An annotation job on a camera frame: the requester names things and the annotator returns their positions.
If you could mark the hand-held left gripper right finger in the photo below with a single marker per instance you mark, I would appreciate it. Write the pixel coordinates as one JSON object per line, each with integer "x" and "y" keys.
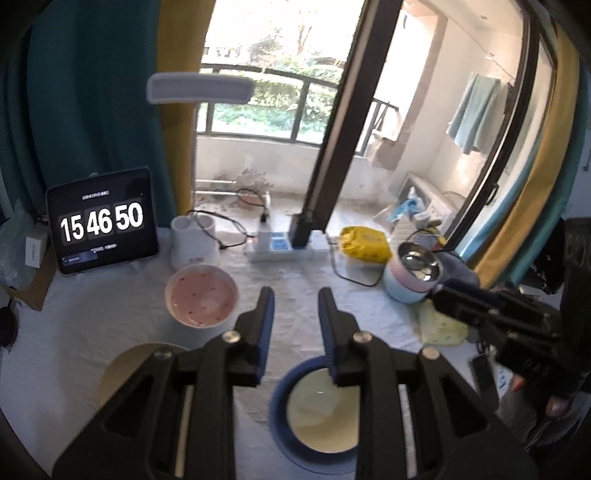
{"x": 327, "y": 323}

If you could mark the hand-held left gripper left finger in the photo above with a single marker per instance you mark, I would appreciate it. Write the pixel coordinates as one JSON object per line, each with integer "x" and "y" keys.
{"x": 267, "y": 323}

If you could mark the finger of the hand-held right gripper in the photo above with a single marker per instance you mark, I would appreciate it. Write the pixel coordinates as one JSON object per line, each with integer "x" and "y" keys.
{"x": 498, "y": 295}
{"x": 457, "y": 307}

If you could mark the cream ceramic bowl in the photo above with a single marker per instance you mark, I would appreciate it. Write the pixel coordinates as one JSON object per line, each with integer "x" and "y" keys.
{"x": 318, "y": 415}

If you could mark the beige ceramic plate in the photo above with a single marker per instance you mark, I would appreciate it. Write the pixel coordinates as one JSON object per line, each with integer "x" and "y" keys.
{"x": 124, "y": 364}

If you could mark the person's right hand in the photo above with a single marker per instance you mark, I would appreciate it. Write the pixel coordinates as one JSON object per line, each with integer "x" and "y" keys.
{"x": 554, "y": 406}

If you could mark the yellow-green cloth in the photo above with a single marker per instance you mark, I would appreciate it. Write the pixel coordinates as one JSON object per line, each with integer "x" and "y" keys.
{"x": 441, "y": 325}

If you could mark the white textured tablecloth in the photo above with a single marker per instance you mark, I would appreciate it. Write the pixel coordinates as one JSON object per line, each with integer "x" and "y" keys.
{"x": 295, "y": 281}

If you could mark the pink and blue steel bowl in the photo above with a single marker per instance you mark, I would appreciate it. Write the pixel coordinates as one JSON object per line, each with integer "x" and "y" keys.
{"x": 415, "y": 277}

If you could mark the black phone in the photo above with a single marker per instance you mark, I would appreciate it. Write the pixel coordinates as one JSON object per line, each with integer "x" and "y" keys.
{"x": 485, "y": 381}

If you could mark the pink speckled bowl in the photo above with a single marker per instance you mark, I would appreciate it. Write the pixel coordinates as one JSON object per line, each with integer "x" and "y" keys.
{"x": 201, "y": 295}

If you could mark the white power strip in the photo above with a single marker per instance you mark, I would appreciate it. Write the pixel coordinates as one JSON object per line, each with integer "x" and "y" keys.
{"x": 281, "y": 247}

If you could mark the white charger plug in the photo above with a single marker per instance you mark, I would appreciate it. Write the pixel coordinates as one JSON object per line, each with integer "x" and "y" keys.
{"x": 264, "y": 240}

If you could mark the yellow packet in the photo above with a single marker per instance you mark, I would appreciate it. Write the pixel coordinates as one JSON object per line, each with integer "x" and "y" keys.
{"x": 364, "y": 242}

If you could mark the black power adapter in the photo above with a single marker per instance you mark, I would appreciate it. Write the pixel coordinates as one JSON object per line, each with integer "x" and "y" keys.
{"x": 301, "y": 228}

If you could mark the white lamp base holder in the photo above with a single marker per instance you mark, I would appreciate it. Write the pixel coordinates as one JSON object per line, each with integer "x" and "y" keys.
{"x": 194, "y": 249}

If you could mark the white washing machine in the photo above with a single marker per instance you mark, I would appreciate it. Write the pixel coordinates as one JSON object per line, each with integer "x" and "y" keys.
{"x": 434, "y": 198}

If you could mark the yellow curtain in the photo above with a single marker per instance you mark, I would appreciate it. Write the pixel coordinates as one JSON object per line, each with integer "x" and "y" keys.
{"x": 180, "y": 46}
{"x": 540, "y": 175}

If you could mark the dried potted plant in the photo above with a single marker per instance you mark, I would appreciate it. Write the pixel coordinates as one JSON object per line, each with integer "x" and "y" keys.
{"x": 254, "y": 184}

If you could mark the balcony cardboard box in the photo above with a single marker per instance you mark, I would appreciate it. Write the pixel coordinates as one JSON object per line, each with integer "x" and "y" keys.
{"x": 383, "y": 150}

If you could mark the hanging light blue towel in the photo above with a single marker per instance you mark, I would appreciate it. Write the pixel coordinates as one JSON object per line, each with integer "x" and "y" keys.
{"x": 475, "y": 115}

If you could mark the white desk lamp pole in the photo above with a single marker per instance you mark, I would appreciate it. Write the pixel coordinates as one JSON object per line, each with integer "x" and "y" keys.
{"x": 192, "y": 157}

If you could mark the tablet showing clock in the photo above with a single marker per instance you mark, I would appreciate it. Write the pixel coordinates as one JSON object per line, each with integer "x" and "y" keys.
{"x": 104, "y": 219}

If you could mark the small white box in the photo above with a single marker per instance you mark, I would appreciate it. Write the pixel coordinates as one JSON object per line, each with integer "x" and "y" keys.
{"x": 37, "y": 251}

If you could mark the white desk lamp head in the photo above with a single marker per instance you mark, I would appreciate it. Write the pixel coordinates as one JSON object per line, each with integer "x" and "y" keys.
{"x": 198, "y": 87}

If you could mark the black round pouch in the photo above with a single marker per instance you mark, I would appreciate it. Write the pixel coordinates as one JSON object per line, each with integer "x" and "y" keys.
{"x": 7, "y": 327}

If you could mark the clear plastic bag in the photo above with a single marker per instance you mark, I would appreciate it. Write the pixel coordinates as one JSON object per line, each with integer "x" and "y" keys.
{"x": 14, "y": 249}

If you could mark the teal curtain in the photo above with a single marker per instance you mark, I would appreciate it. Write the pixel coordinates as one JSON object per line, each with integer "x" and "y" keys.
{"x": 92, "y": 101}

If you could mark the dark sliding door frame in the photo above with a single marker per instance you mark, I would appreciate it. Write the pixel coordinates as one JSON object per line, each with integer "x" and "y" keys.
{"x": 355, "y": 92}

